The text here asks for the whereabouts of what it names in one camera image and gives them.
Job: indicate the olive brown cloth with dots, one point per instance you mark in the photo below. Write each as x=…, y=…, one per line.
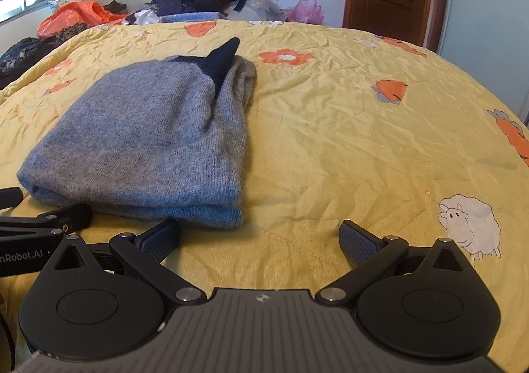
x=115, y=7

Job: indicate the window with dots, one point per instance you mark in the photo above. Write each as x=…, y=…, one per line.
x=20, y=5

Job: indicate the floral pillow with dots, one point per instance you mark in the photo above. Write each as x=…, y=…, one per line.
x=66, y=0

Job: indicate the yellow printed quilt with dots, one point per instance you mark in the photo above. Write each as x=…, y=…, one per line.
x=339, y=133

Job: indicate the clear plastic bag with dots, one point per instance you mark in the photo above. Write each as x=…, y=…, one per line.
x=264, y=9

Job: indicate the pink plastic bag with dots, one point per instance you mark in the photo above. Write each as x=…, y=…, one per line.
x=306, y=12

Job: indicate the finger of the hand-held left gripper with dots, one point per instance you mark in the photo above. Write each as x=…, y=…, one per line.
x=66, y=218
x=9, y=197

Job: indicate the grey sweater with navy sleeves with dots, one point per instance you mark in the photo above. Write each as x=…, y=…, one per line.
x=144, y=137

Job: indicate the dark patterned cloth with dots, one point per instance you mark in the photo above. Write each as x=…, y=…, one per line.
x=24, y=50

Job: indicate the orange plastic bag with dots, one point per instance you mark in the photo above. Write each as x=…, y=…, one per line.
x=74, y=17

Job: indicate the black and white cloth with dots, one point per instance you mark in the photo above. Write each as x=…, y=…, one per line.
x=142, y=18

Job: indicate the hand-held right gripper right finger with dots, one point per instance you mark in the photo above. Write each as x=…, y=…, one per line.
x=357, y=241

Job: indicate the light blue folded blanket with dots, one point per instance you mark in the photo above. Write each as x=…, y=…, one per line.
x=192, y=17

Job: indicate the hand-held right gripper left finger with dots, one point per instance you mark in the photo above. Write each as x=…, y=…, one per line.
x=159, y=241

